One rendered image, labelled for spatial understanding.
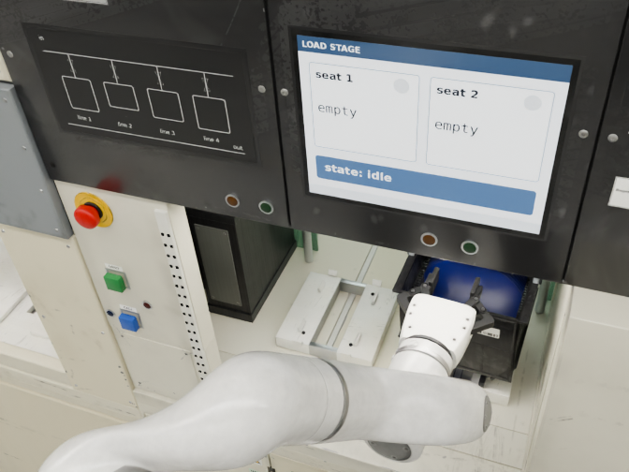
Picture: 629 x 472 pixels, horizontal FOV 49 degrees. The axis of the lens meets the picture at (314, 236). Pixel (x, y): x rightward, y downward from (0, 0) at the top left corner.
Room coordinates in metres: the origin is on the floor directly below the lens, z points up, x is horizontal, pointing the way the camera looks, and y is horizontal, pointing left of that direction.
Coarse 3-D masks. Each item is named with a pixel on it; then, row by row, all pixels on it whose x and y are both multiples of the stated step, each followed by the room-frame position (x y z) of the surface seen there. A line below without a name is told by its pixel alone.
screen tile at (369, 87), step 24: (312, 72) 0.69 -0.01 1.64; (336, 72) 0.68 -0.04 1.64; (360, 72) 0.66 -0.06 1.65; (384, 72) 0.65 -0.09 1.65; (312, 96) 0.69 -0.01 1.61; (336, 96) 0.68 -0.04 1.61; (360, 96) 0.66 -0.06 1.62; (384, 96) 0.65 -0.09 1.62; (408, 96) 0.64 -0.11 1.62; (336, 120) 0.68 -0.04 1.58; (408, 120) 0.64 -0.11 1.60; (336, 144) 0.68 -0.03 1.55; (360, 144) 0.67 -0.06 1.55; (384, 144) 0.65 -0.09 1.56; (408, 144) 0.64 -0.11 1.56
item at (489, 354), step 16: (416, 256) 0.93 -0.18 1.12; (416, 272) 0.92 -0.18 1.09; (400, 288) 0.85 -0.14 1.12; (528, 288) 0.82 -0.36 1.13; (528, 304) 0.78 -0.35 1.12; (400, 320) 0.85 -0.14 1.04; (496, 320) 0.77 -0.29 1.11; (512, 320) 0.76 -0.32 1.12; (528, 320) 0.75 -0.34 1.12; (480, 336) 0.78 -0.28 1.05; (496, 336) 0.77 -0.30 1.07; (512, 336) 0.76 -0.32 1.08; (464, 352) 0.80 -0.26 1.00; (480, 352) 0.78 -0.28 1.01; (496, 352) 0.77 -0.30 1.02; (512, 352) 0.76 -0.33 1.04; (464, 368) 0.80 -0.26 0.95; (480, 368) 0.78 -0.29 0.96; (496, 368) 0.77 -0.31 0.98; (512, 368) 0.76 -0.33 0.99; (480, 384) 0.78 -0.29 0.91
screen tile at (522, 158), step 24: (432, 96) 0.63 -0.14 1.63; (456, 96) 0.62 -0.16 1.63; (480, 96) 0.61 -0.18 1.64; (504, 96) 0.60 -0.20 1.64; (552, 96) 0.58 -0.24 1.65; (480, 120) 0.61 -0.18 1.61; (504, 120) 0.60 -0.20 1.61; (528, 120) 0.59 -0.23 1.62; (432, 144) 0.63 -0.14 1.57; (456, 144) 0.62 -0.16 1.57; (480, 144) 0.61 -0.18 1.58; (504, 144) 0.60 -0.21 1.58; (528, 144) 0.59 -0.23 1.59; (456, 168) 0.62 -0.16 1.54; (480, 168) 0.61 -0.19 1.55; (504, 168) 0.60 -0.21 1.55; (528, 168) 0.59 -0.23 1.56
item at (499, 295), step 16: (448, 272) 0.92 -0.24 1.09; (464, 272) 0.90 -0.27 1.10; (480, 272) 0.89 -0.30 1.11; (496, 272) 0.87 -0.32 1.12; (448, 288) 0.92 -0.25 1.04; (464, 288) 0.90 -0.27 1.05; (496, 288) 0.87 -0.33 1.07; (512, 288) 0.86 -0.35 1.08; (496, 304) 0.88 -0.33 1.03; (512, 304) 0.86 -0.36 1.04
